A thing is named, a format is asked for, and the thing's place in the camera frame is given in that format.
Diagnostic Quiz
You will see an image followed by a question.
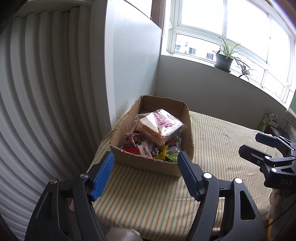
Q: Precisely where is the brown cardboard box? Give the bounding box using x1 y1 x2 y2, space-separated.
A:
110 95 194 178

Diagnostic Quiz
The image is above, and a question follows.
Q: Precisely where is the white lace cloth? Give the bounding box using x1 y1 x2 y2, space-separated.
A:
283 109 296 130

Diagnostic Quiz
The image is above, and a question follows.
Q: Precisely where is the clear red-edged dates packet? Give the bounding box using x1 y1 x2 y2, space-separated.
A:
120 133 145 154

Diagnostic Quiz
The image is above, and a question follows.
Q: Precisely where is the white framed window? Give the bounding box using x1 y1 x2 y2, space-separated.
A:
165 0 296 105

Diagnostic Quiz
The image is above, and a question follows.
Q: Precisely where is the yellow candy packet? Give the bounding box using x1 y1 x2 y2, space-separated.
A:
155 146 169 160

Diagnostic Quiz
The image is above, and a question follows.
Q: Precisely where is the pink candy packet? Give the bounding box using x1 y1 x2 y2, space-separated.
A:
137 144 153 159

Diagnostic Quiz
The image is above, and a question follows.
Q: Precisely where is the white cabinet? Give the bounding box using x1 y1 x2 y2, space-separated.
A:
104 0 162 130

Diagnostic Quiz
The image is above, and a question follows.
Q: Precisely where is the striped yellow tablecloth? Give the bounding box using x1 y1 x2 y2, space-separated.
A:
87 110 286 237

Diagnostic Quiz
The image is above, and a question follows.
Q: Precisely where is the dark red wooden crate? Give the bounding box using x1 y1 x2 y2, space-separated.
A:
264 126 286 138

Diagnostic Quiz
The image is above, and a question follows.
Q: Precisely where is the green candy packet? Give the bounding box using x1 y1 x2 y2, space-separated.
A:
165 146 182 163

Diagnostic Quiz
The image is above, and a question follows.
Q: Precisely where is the green carton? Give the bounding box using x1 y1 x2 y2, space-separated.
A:
257 112 278 131

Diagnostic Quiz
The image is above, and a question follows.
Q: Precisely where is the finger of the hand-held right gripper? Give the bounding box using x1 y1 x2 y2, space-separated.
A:
238 144 296 173
255 133 296 153

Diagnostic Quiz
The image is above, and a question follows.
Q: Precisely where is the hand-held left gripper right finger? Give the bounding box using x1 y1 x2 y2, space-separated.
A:
177 151 269 241

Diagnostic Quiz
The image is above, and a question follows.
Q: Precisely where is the person's right hand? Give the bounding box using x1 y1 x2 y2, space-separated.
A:
268 188 296 223

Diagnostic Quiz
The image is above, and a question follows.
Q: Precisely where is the potted spider plant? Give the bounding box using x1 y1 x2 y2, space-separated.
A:
214 36 256 82

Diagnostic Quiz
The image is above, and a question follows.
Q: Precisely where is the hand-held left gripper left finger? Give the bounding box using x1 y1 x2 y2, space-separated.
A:
24 151 115 241

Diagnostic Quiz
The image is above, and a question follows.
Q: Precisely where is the sliced bread bag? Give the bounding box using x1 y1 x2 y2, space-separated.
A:
135 109 186 143

